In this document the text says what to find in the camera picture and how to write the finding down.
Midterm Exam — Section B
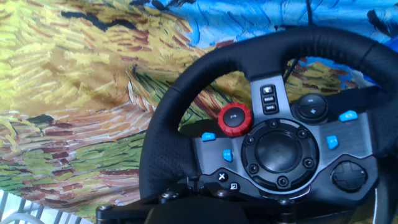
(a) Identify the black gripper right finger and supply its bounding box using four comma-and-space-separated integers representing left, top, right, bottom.
195, 179, 295, 224

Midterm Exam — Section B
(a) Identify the black steering wheel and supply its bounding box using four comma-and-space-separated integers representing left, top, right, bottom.
139, 26, 398, 224

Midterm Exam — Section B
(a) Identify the painted wheatfield cloth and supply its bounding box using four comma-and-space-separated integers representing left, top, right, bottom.
0, 0, 398, 220

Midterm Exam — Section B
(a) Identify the black usb cable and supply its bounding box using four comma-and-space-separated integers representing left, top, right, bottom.
281, 0, 315, 85

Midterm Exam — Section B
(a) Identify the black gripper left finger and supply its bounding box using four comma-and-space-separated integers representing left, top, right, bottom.
96, 179, 197, 224

